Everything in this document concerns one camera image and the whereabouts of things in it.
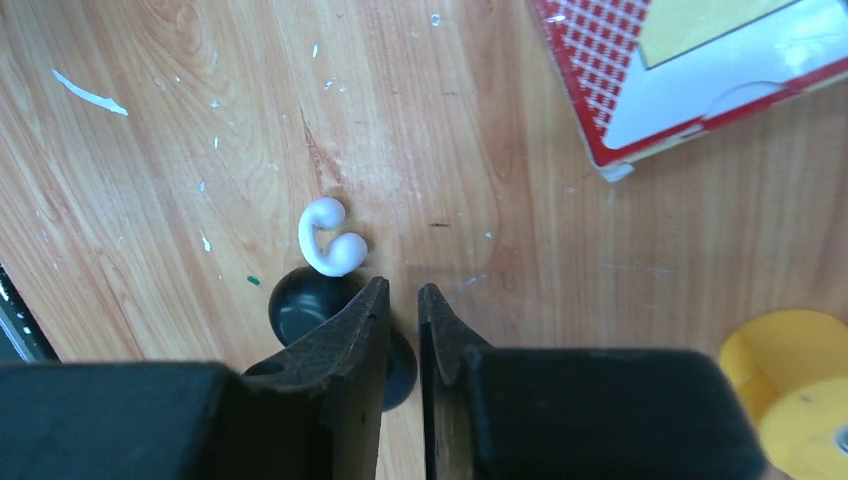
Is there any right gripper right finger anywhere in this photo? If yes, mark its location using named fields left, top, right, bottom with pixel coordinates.
left=418, top=284, right=767, bottom=479

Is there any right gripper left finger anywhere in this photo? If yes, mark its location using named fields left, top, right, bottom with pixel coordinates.
left=1, top=277, right=390, bottom=479

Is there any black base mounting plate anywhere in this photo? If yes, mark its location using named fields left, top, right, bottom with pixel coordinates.
left=1, top=268, right=59, bottom=364

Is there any yellow traffic light toy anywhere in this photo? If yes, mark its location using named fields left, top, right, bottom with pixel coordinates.
left=718, top=309, right=847, bottom=479

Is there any pink patterned card box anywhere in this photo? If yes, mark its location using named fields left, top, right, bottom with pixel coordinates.
left=530, top=0, right=847, bottom=183

